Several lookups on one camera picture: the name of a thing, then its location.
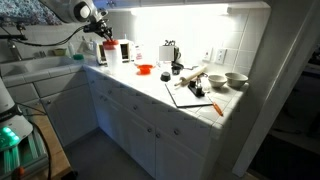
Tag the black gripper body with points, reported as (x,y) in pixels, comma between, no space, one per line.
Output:
(101,27)

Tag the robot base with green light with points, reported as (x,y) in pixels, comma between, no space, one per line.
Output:
(10,133)

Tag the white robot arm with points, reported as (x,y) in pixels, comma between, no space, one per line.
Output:
(66,10)

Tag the translucent white plastic jug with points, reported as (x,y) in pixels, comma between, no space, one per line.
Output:
(112,61)

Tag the white toaster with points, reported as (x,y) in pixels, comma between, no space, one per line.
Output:
(125,50)

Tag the clear plastic water bottle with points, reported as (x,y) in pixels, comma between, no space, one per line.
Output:
(138,53)

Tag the green sponge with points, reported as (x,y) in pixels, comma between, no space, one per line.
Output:
(78,57)

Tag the white soap bottle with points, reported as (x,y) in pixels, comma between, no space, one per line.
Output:
(71,50)

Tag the red plastic colander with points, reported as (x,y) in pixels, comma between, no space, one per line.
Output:
(145,69)

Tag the yellow green small bowl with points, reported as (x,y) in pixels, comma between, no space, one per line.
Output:
(60,52)

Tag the black ornate table clock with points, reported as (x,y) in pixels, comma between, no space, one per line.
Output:
(166,52)

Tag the black mug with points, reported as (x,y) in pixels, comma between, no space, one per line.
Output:
(176,69)

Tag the cabinet strip light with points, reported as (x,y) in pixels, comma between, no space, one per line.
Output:
(180,9)

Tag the white kitchen sink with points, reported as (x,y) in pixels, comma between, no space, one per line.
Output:
(36,65)

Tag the round metal cabinet knob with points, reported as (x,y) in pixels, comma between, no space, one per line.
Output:
(49,102)
(157,135)
(176,131)
(149,130)
(135,107)

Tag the floral curtain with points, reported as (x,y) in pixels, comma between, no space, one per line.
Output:
(26,11)

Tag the white sink cabinet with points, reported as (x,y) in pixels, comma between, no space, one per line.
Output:
(70,113)

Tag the black clamp bar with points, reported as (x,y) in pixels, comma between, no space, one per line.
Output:
(13,36)

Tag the wooden rolling pin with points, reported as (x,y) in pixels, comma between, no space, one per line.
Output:
(190,76)

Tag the white cutting board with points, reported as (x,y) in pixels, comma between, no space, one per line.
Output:
(186,96)

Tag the white power outlet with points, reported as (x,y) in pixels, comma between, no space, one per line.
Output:
(220,56)

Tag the white base cabinet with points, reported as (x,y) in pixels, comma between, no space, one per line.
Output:
(140,146)

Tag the small white ceramic bowl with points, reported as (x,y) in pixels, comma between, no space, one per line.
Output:
(217,81)

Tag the wooden cart top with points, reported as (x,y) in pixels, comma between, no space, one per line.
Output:
(56,156)

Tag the large white ceramic bowl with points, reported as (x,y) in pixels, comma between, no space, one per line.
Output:
(236,79)

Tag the red round button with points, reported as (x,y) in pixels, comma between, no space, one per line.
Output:
(18,172)

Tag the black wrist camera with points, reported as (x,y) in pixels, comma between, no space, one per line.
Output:
(90,27)

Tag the white wall cabinet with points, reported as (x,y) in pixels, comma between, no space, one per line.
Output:
(160,2)

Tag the white light switch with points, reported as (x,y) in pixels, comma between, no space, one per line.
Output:
(207,55)

